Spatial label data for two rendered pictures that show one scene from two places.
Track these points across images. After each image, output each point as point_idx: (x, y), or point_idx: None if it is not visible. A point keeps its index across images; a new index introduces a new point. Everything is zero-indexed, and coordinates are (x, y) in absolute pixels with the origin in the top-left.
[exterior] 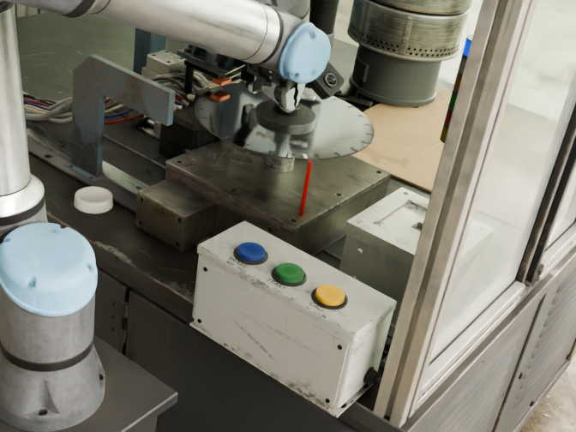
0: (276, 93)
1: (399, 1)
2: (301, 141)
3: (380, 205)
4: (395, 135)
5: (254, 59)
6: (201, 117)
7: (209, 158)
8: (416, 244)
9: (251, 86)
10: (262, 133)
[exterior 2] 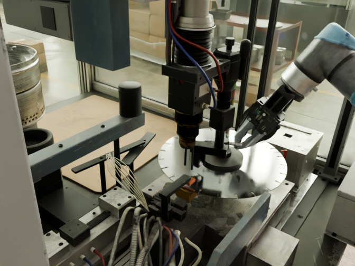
0: (274, 133)
1: (27, 84)
2: (257, 153)
3: (278, 143)
4: (87, 156)
5: None
6: (253, 194)
7: (227, 221)
8: (308, 138)
9: (201, 162)
10: (257, 167)
